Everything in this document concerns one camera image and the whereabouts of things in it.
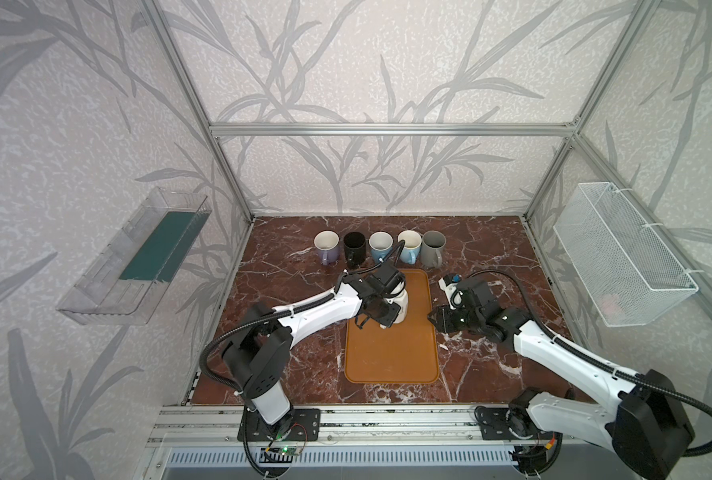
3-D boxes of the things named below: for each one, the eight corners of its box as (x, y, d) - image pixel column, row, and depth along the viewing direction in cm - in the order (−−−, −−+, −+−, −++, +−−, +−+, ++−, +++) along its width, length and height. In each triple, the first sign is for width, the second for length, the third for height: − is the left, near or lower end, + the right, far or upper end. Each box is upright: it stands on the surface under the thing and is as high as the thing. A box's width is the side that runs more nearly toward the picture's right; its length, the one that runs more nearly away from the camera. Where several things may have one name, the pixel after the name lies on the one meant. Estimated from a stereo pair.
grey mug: (421, 275, 105) (425, 257, 96) (418, 250, 113) (422, 230, 104) (443, 275, 105) (449, 257, 96) (439, 250, 113) (444, 230, 104)
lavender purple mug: (315, 269, 107) (311, 256, 100) (319, 244, 114) (315, 230, 108) (338, 269, 107) (336, 256, 100) (340, 244, 114) (338, 230, 108)
